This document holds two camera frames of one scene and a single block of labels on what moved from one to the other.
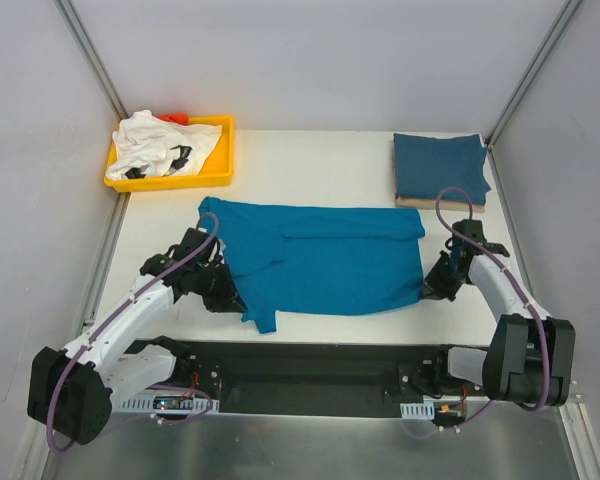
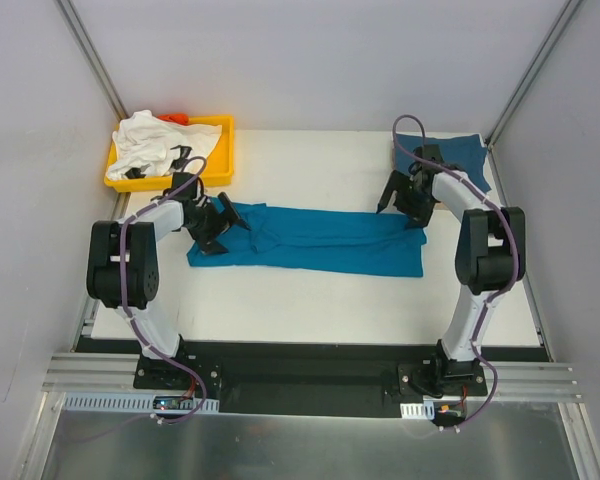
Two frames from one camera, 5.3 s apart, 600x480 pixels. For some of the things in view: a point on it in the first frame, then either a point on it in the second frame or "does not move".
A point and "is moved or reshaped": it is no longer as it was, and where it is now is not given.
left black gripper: x=225 y=293 → x=216 y=226
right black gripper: x=435 y=280 → x=406 y=198
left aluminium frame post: x=91 y=55 does not move
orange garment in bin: x=177 y=118 does not move
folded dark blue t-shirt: x=426 y=166 does not move
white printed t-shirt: x=148 y=146 does not move
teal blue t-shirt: x=320 y=259 is moved or reshaped
